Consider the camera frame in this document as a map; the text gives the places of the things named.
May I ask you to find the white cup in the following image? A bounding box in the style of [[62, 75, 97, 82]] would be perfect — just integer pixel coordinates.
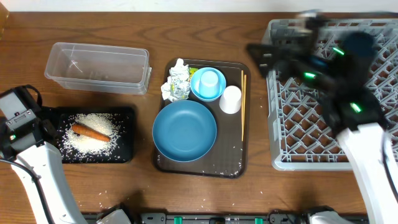
[[219, 85, 242, 114]]

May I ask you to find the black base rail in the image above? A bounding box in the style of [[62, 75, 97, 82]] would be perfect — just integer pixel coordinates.
[[82, 212, 371, 224]]

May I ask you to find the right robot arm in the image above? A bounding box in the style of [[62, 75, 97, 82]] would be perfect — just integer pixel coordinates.
[[246, 14, 397, 223]]

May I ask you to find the crumpled white wrapper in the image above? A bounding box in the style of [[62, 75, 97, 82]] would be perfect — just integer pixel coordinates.
[[161, 58, 198, 102]]

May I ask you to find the grey dishwasher rack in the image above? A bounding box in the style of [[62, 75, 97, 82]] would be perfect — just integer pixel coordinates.
[[267, 19, 397, 171]]

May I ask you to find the light blue bowl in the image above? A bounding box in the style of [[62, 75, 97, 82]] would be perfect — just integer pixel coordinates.
[[190, 67, 226, 102]]

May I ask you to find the clear plastic bin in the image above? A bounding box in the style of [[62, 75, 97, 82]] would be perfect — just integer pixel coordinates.
[[44, 42, 152, 95]]

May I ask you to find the white rice pile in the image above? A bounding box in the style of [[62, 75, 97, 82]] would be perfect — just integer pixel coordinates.
[[58, 113, 121, 159]]

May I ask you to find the light blue cup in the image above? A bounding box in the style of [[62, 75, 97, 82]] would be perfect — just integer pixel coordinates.
[[198, 70, 220, 98]]

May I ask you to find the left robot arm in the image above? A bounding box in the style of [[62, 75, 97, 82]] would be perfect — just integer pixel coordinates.
[[1, 85, 132, 224]]

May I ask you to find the dark brown serving tray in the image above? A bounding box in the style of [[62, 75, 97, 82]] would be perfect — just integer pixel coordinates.
[[153, 58, 251, 179]]

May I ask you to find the dark blue plate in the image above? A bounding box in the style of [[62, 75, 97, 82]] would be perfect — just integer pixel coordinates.
[[152, 100, 217, 162]]

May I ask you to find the black plastic tray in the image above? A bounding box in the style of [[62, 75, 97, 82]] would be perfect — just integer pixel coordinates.
[[43, 106, 136, 164]]

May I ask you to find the orange carrot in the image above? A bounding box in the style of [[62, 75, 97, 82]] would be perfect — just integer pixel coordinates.
[[72, 124, 110, 142]]

